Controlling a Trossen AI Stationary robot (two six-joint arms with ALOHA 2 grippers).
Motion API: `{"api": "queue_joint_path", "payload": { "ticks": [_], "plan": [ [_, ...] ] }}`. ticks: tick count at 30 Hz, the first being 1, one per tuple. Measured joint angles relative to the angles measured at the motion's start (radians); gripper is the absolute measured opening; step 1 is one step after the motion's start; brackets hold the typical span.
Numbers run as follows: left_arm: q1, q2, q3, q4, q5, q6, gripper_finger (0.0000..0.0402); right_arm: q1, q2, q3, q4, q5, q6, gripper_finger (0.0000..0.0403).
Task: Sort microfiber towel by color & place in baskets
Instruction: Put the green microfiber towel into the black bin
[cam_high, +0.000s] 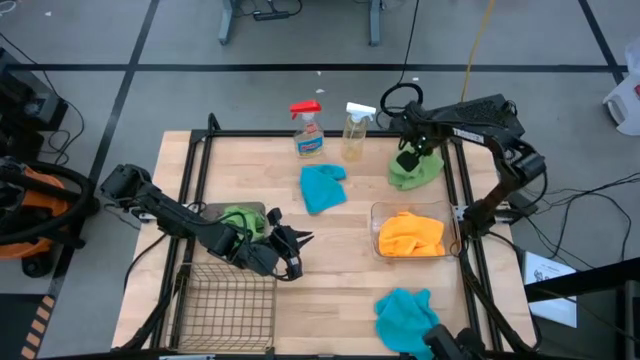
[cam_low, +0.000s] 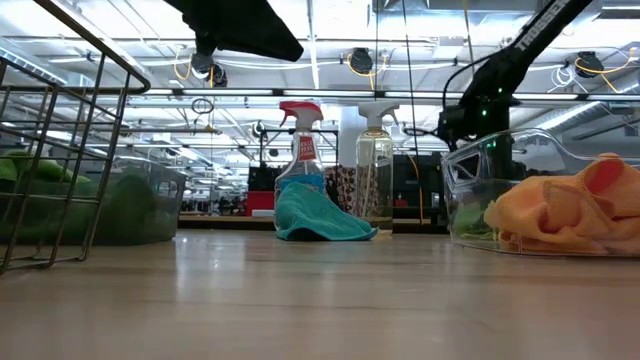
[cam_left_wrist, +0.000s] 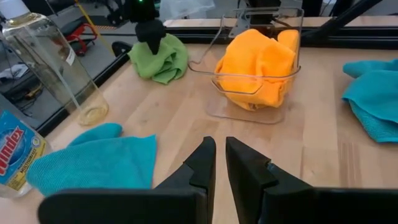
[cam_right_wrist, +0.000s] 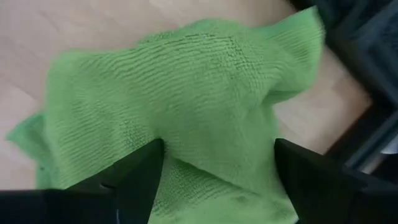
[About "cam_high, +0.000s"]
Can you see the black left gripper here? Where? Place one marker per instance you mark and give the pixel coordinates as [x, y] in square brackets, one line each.
[265, 252]

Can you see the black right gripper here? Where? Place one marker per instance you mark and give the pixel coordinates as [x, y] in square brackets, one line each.
[420, 132]

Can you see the green microfiber towel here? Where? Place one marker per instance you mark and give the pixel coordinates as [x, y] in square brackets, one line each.
[247, 220]
[430, 172]

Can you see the teal microfiber towel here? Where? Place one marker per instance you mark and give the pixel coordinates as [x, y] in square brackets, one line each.
[320, 190]
[400, 320]

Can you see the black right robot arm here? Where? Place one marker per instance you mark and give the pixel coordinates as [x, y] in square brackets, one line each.
[500, 145]

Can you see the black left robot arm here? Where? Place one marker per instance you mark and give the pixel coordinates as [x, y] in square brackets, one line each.
[165, 210]

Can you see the smoky grey plastic bin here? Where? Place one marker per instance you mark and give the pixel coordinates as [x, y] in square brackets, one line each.
[250, 204]

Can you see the clear plastic bin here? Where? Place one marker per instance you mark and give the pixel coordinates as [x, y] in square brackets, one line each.
[385, 210]

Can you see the clear spray bottle white trigger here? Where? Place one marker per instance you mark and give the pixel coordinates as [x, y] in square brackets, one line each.
[354, 142]

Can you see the Windex spray bottle red trigger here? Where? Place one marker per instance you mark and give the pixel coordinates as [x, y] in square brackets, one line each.
[308, 142]

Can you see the white printed paper sheet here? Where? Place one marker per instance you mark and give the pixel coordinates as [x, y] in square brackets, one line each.
[545, 270]

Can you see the black bulky device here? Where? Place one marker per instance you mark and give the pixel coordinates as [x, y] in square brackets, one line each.
[450, 345]

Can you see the black power strip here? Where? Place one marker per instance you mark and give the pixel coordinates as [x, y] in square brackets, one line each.
[270, 15]

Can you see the orange shop vacuum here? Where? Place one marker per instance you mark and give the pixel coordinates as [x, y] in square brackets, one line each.
[35, 197]

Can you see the black mat hazard-striped edge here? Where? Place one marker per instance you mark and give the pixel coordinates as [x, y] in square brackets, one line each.
[15, 325]

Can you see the black equipment case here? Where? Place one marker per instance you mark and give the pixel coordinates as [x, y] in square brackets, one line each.
[30, 105]

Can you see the silver mounting bracket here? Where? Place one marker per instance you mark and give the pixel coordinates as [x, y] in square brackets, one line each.
[460, 212]
[146, 216]

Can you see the black aluminium table frame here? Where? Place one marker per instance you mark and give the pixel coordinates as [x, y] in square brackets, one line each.
[250, 133]

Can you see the metal desk frame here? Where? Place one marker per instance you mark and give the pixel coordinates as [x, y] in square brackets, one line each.
[227, 25]

